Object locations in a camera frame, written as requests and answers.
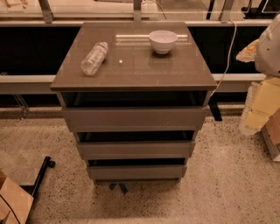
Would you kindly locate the brown drawer cabinet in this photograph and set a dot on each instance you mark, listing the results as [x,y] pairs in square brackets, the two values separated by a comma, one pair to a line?
[134,76]

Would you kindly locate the white bowl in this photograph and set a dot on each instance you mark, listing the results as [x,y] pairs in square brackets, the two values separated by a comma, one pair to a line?
[162,41]

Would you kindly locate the metal railing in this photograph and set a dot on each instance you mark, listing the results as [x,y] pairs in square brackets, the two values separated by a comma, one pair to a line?
[233,82]

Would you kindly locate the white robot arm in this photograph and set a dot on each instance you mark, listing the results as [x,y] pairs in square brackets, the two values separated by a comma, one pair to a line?
[265,51]

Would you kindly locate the cardboard box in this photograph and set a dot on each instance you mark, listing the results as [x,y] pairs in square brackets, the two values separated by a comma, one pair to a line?
[15,202]

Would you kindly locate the drawer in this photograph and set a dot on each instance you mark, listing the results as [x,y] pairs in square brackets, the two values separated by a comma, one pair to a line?
[133,119]
[136,150]
[136,172]

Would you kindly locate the clear plastic water bottle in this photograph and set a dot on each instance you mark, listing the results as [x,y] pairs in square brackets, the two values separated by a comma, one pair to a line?
[94,59]

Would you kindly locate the black stand leg with wheel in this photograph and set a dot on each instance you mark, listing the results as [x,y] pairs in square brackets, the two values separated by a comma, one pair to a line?
[33,189]

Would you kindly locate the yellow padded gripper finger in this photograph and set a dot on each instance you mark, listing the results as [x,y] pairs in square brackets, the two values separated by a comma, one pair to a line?
[262,102]

